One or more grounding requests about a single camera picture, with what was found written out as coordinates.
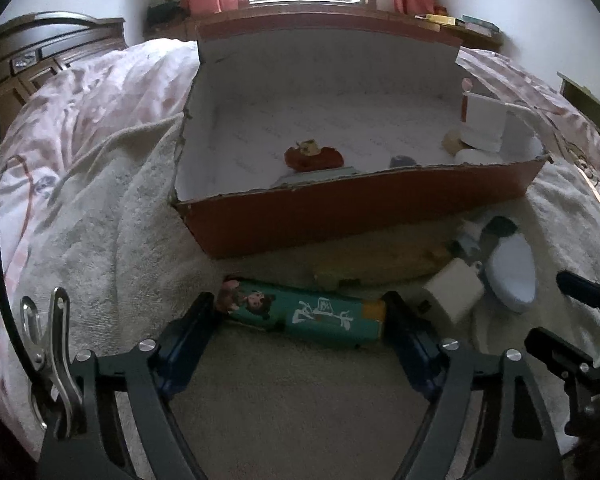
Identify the small beige figurine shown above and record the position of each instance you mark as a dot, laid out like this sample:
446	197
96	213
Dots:
310	147

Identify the green cartoon toothpaste box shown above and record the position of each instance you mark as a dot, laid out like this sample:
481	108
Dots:
300	315

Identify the white cylindrical container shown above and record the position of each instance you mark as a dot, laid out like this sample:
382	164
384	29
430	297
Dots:
485	122

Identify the stack of books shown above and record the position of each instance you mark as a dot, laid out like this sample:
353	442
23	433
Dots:
480	25

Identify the olive green furniture edge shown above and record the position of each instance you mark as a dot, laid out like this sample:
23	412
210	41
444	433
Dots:
590	105

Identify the white fluffy blanket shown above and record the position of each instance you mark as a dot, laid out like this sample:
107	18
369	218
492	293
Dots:
105	210

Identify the dark bag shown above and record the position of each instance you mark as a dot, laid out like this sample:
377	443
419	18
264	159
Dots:
165	10

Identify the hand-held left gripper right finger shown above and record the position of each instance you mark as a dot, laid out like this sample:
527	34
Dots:
410	340

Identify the red toy block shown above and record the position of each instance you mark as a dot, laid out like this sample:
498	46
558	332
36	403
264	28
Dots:
315	159

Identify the round wooden disc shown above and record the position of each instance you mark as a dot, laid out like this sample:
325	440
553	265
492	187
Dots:
452	142

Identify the red cardboard box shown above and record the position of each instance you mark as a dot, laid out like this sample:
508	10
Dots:
330	215

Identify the blue-grey oval case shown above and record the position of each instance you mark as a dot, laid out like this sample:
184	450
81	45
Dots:
512	275

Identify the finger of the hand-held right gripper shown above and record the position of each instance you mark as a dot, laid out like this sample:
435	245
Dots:
550	347
585	287

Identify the pink printed quilt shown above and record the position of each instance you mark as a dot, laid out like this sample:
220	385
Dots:
105	90

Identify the white cube charger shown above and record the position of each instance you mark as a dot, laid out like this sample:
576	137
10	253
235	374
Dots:
452	292

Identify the dark wooden headboard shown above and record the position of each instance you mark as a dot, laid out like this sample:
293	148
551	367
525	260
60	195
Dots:
55	45

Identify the flat yellow box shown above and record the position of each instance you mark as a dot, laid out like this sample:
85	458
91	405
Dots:
440	19

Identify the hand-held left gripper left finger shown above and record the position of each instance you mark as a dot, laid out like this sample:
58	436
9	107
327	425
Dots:
185	345

